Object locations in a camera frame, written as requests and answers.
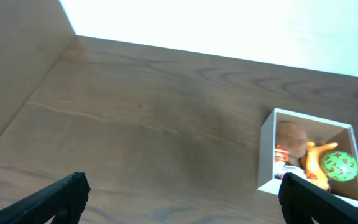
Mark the orange ribbed round toy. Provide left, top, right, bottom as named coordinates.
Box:
left=274, top=144, right=289, bottom=164

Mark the green number ball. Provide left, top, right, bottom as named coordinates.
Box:
left=321, top=151, right=358, bottom=182

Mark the brown plush toy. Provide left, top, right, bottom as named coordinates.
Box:
left=276, top=121, right=308, bottom=159

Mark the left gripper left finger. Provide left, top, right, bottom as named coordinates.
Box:
left=0, top=172, right=91, bottom=224

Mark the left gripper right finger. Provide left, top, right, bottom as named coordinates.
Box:
left=278, top=173, right=358, bottom=224

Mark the white pink duck toy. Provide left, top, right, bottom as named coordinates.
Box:
left=273, top=161, right=307, bottom=180

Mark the white cardboard box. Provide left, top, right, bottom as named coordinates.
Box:
left=257, top=108, right=358, bottom=207

